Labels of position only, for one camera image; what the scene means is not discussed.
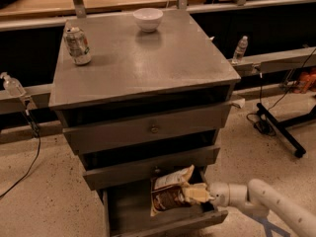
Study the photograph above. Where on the top grey drawer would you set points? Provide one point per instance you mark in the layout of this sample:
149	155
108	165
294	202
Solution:
101	136

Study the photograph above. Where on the white ceramic bowl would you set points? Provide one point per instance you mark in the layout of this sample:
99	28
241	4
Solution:
148	19

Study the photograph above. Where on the blue tape cross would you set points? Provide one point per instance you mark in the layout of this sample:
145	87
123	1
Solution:
270	228

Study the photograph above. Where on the black stand base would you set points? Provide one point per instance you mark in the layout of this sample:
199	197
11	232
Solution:
282	126

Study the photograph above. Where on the green white soda can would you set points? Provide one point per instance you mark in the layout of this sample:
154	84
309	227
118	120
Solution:
77	45

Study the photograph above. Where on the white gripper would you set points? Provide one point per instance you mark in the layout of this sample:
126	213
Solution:
219	194

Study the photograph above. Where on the middle grey drawer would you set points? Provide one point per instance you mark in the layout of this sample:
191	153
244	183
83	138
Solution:
120	174

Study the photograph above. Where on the grey drawer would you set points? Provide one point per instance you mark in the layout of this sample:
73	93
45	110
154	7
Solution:
120	174
101	136
128	208

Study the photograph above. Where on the bottom grey drawer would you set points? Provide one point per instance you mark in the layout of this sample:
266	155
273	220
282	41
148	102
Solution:
128	208

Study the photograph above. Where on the clear pump sanitizer bottle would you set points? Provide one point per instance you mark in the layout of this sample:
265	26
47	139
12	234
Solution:
12	85

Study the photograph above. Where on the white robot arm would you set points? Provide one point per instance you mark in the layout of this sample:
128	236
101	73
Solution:
256	199

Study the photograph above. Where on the brown chip bag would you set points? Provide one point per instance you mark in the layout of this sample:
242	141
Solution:
167	191

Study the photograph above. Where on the clear water bottle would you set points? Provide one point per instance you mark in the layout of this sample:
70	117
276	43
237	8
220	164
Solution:
240	50

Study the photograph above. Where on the orange object under rail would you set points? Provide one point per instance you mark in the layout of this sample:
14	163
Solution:
305	81

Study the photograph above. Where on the grey metal rail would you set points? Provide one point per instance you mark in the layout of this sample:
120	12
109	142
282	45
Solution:
250	65

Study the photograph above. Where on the grey drawer cabinet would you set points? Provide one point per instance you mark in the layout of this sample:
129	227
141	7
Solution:
134	74

